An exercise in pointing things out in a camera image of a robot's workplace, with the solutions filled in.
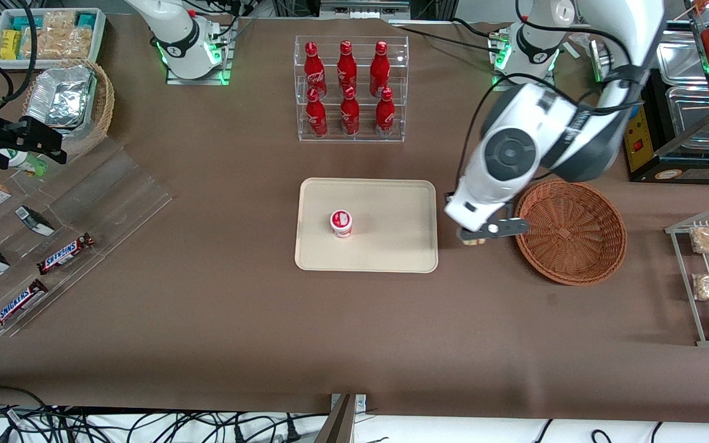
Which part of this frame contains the light tan wicker basket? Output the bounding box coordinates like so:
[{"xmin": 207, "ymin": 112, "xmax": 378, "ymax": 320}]
[{"xmin": 22, "ymin": 58, "xmax": 115, "ymax": 159}]

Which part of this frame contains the beige plastic tray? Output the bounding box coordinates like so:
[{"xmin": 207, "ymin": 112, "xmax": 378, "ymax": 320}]
[{"xmin": 295, "ymin": 178, "xmax": 439, "ymax": 273}]

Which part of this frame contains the brown wicker basket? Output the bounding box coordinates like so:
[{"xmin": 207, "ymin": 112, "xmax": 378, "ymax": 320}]
[{"xmin": 514, "ymin": 178, "xmax": 628, "ymax": 286}]

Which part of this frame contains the metal warmer tray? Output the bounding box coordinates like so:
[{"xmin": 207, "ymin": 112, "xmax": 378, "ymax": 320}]
[
  {"xmin": 665, "ymin": 86, "xmax": 709, "ymax": 135},
  {"xmin": 656, "ymin": 31, "xmax": 709, "ymax": 87}
]

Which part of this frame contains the green white small bottle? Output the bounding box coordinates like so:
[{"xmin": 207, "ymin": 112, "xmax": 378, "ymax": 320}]
[{"xmin": 0, "ymin": 150, "xmax": 49, "ymax": 178}]

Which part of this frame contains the silver foil pack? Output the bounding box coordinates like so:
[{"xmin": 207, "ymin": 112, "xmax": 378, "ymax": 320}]
[{"xmin": 25, "ymin": 66, "xmax": 97, "ymax": 130}]

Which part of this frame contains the clear acrylic stepped display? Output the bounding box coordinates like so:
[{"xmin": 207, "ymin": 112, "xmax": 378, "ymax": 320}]
[{"xmin": 0, "ymin": 137, "xmax": 174, "ymax": 338}]

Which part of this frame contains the yellow snack packet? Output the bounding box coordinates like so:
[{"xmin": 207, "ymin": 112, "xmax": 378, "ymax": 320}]
[{"xmin": 0, "ymin": 30, "xmax": 23, "ymax": 61}]

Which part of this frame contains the clear cracker pack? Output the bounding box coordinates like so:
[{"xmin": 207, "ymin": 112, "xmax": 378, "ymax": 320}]
[
  {"xmin": 41, "ymin": 10, "xmax": 78, "ymax": 34},
  {"xmin": 21, "ymin": 28, "xmax": 94, "ymax": 60}
]

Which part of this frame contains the Snickers chocolate bar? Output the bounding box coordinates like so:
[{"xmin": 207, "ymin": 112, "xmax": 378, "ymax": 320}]
[
  {"xmin": 0, "ymin": 279, "xmax": 49, "ymax": 333},
  {"xmin": 37, "ymin": 233, "xmax": 95, "ymax": 276}
]

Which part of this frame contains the white plastic snack bin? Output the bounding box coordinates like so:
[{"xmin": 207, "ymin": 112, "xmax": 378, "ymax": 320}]
[{"xmin": 0, "ymin": 8, "xmax": 107, "ymax": 70}]

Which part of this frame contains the red cola bottle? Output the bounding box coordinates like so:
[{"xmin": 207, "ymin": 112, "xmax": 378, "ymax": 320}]
[
  {"xmin": 375, "ymin": 87, "xmax": 396, "ymax": 138},
  {"xmin": 370, "ymin": 41, "xmax": 390, "ymax": 98},
  {"xmin": 337, "ymin": 40, "xmax": 358, "ymax": 93},
  {"xmin": 303, "ymin": 41, "xmax": 328, "ymax": 99},
  {"xmin": 340, "ymin": 86, "xmax": 361, "ymax": 136},
  {"xmin": 305, "ymin": 87, "xmax": 329, "ymax": 138}
]

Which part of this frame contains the cup with red white lid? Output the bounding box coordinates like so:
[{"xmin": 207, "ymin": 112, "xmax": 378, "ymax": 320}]
[{"xmin": 330, "ymin": 210, "xmax": 354, "ymax": 239}]

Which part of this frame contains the clear acrylic bottle rack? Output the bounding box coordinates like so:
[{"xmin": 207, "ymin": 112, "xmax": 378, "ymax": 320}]
[{"xmin": 295, "ymin": 35, "xmax": 409, "ymax": 143}]

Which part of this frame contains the small silver metal box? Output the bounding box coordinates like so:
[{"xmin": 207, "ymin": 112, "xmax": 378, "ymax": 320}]
[{"xmin": 588, "ymin": 40, "xmax": 615, "ymax": 84}]

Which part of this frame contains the black food warmer appliance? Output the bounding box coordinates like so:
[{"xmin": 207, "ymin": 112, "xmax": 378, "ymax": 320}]
[{"xmin": 624, "ymin": 0, "xmax": 709, "ymax": 184}]

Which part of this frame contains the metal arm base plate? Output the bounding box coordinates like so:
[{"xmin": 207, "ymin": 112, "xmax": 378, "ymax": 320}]
[
  {"xmin": 166, "ymin": 18, "xmax": 233, "ymax": 86},
  {"xmin": 492, "ymin": 58, "xmax": 557, "ymax": 93}
]

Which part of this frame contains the black table cable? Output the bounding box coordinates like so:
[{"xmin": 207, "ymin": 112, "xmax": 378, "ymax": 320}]
[{"xmin": 388, "ymin": 17, "xmax": 510, "ymax": 54}]

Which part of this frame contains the aluminium frame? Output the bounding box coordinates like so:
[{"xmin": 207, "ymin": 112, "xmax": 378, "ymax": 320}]
[{"xmin": 319, "ymin": 0, "xmax": 412, "ymax": 20}]

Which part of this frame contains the grey wire snack rack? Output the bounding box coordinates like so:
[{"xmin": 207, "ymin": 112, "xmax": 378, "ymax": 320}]
[{"xmin": 665, "ymin": 206, "xmax": 709, "ymax": 347}]

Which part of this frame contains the metal table bracket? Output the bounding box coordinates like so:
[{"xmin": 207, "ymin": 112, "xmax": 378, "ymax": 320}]
[{"xmin": 314, "ymin": 393, "xmax": 368, "ymax": 443}]

